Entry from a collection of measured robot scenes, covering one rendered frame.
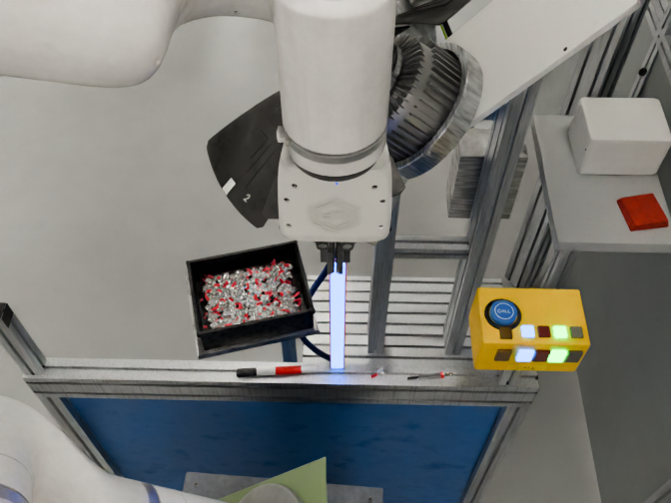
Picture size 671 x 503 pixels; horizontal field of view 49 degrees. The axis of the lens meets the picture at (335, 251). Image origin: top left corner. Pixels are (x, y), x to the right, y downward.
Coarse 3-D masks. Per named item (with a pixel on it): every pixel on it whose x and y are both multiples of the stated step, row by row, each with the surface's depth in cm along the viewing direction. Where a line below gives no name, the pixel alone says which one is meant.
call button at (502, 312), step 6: (498, 300) 111; (504, 300) 111; (492, 306) 110; (498, 306) 110; (504, 306) 110; (510, 306) 110; (492, 312) 110; (498, 312) 109; (504, 312) 109; (510, 312) 109; (516, 312) 110; (492, 318) 110; (498, 318) 109; (504, 318) 109; (510, 318) 109; (498, 324) 109; (504, 324) 109
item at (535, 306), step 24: (480, 288) 113; (504, 288) 113; (528, 288) 113; (480, 312) 111; (528, 312) 111; (552, 312) 111; (576, 312) 111; (480, 336) 109; (552, 336) 108; (480, 360) 112
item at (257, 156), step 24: (240, 120) 140; (264, 120) 136; (216, 144) 144; (240, 144) 140; (264, 144) 137; (216, 168) 144; (240, 168) 140; (264, 168) 138; (240, 192) 141; (264, 192) 138
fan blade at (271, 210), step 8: (392, 160) 111; (392, 168) 110; (392, 176) 108; (392, 184) 107; (400, 184) 107; (272, 192) 114; (392, 192) 106; (400, 192) 106; (272, 200) 113; (264, 208) 113; (272, 208) 112; (264, 216) 113; (272, 216) 112
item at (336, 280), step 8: (344, 264) 102; (344, 272) 104; (336, 280) 105; (336, 288) 107; (336, 296) 109; (336, 304) 111; (336, 312) 113; (336, 320) 115; (336, 328) 117; (336, 336) 119; (336, 344) 121; (336, 352) 123; (336, 360) 126
